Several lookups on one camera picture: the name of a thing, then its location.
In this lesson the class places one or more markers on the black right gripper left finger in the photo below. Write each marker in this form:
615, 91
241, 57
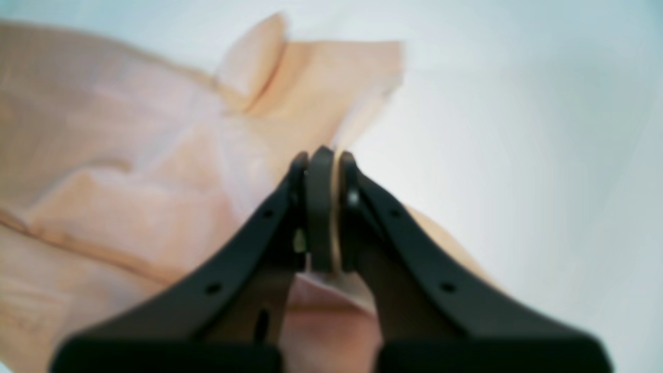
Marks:
226, 315

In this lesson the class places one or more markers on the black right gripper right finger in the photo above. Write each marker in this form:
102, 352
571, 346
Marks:
434, 314

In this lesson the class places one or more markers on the peach orange T-shirt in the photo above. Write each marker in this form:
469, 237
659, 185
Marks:
123, 171

